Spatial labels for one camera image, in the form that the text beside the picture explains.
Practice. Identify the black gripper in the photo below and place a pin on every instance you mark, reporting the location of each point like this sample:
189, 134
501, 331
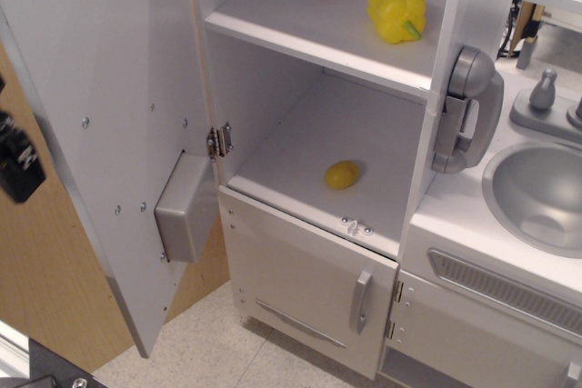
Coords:
21, 170

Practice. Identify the white fridge door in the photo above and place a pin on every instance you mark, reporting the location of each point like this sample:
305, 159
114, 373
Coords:
117, 88

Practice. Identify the white toy fridge cabinet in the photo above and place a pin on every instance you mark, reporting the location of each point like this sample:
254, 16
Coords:
309, 83

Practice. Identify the grey ice dispenser box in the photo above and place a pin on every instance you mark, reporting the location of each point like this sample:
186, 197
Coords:
187, 208

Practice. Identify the metal door hinge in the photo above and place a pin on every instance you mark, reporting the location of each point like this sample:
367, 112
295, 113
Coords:
219, 142

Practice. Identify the white lower freezer door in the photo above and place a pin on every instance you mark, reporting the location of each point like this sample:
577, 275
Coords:
299, 279

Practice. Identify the yellow toy lemon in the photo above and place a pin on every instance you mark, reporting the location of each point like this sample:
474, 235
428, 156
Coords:
341, 175

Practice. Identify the white door latch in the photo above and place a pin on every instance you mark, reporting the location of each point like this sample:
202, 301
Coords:
355, 228

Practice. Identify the yellow toy bell pepper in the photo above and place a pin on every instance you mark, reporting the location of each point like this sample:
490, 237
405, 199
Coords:
398, 21

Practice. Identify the white oven door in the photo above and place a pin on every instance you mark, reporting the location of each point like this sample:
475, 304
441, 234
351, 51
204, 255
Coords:
441, 338

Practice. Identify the grey toy telephone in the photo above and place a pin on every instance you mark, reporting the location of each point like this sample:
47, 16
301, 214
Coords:
471, 112

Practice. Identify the grey toy sink basin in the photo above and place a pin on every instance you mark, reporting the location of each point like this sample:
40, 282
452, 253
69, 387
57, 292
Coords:
534, 190

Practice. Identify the grey toy faucet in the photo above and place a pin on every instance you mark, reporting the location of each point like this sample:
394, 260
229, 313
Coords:
541, 109

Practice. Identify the grey oven vent panel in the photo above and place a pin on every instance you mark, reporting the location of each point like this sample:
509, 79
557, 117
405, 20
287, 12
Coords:
496, 287

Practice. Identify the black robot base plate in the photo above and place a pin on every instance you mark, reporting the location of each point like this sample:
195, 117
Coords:
27, 363

